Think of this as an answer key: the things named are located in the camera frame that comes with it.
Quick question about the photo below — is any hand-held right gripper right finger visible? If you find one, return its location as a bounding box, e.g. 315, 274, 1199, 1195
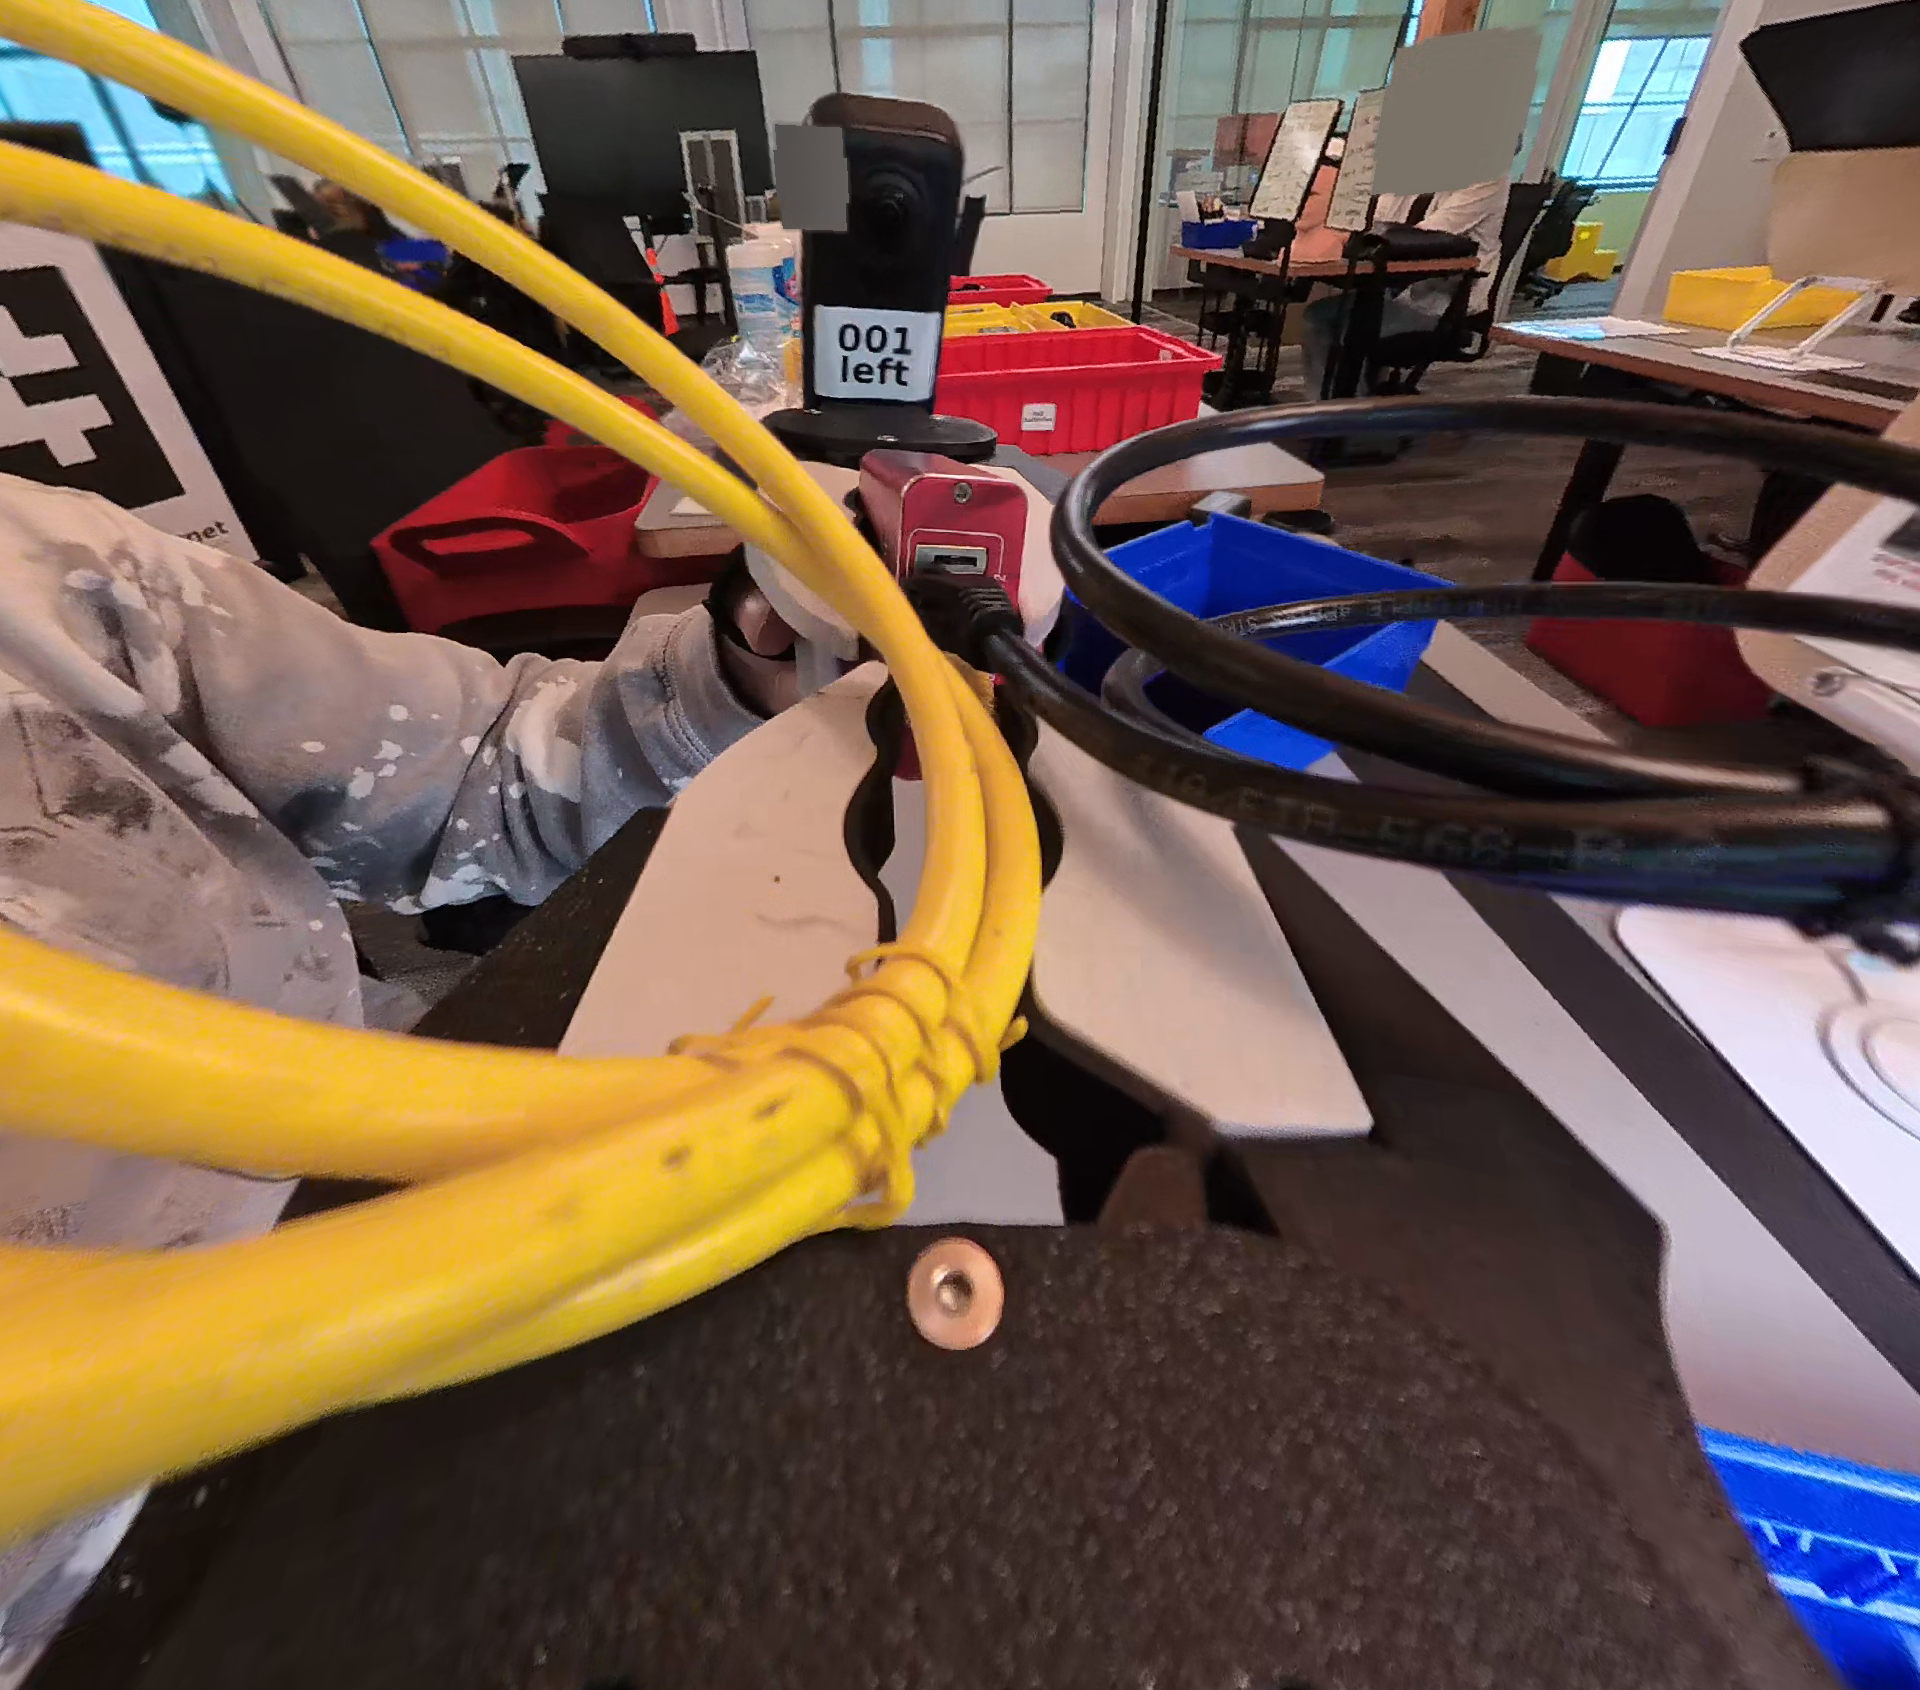
1001, 715, 1377, 1225

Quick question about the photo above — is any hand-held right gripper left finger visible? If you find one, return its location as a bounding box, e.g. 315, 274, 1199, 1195
562, 662, 905, 1061

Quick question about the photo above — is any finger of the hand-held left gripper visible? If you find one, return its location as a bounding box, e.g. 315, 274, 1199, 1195
742, 467, 876, 698
1021, 504, 1072, 652

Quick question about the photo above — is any red metal ethernet switch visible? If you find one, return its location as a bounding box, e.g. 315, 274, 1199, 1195
858, 449, 1031, 650

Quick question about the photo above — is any blue plastic storage bin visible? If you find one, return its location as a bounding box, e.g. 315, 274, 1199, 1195
1056, 512, 1453, 775
1697, 1425, 1920, 1690

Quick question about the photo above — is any black ethernet cable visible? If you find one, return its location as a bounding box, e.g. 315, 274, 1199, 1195
899, 396, 1920, 958

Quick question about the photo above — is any yellow ethernet cable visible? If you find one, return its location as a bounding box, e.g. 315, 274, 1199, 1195
0, 0, 1048, 1550

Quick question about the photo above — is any person's left forearm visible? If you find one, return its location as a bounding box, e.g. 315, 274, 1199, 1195
0, 472, 769, 1033

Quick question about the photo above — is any person's left hand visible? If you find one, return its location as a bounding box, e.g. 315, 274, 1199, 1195
724, 594, 801, 721

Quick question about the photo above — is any wipes container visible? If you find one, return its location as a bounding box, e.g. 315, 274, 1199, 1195
725, 225, 804, 351

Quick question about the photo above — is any yellow storage bin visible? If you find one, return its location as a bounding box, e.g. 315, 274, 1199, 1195
944, 298, 1137, 341

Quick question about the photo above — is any red storage crate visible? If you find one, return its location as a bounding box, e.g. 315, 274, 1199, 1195
932, 324, 1223, 459

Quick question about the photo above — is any clear plastic wrap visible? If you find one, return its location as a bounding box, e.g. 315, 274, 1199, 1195
695, 333, 798, 407

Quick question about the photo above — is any black monitor on stand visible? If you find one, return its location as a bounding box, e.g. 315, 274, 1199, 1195
510, 34, 778, 291

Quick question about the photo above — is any wood top office desk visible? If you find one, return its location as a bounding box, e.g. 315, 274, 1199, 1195
1492, 312, 1920, 582
1174, 244, 1482, 415

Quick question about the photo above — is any tilted white sheet board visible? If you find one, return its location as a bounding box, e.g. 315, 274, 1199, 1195
1247, 97, 1346, 227
1326, 88, 1391, 235

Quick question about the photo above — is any black office chair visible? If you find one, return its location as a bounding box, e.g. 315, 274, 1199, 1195
1338, 179, 1557, 398

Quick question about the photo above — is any white stand base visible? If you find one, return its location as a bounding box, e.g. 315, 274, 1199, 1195
1615, 903, 1920, 1220

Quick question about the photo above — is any red floor bag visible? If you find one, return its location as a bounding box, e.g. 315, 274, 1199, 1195
1526, 495, 1781, 733

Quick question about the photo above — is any instruction sheet on board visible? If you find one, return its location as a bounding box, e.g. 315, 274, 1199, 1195
1735, 400, 1920, 775

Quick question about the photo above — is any small yellow plastic bin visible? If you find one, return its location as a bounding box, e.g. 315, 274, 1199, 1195
1661, 265, 1862, 334

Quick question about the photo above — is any framed checkered marker sign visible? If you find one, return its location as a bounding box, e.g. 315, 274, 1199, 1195
0, 122, 260, 562

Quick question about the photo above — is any tilted black wooden board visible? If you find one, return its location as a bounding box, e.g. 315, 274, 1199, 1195
1740, 0, 1920, 291

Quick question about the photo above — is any red handled tote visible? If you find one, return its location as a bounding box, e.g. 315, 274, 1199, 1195
371, 443, 722, 640

